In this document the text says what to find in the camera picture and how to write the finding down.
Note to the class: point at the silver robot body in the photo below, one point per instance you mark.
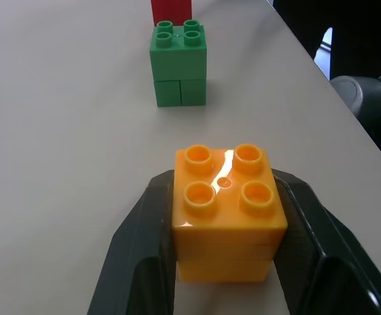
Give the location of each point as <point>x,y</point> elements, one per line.
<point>364,95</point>

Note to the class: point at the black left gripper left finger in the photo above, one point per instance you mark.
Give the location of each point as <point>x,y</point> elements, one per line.
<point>134,249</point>

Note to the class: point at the green toy brick cube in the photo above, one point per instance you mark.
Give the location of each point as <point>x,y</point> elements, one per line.
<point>178,65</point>

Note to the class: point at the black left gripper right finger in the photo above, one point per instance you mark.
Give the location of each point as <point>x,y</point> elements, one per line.
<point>324,256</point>

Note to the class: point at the orange toy brick cube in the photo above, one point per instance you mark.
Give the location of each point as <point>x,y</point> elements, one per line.
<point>224,223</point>

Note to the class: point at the red toy brick cube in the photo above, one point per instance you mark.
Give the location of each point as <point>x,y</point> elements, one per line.
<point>171,11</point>

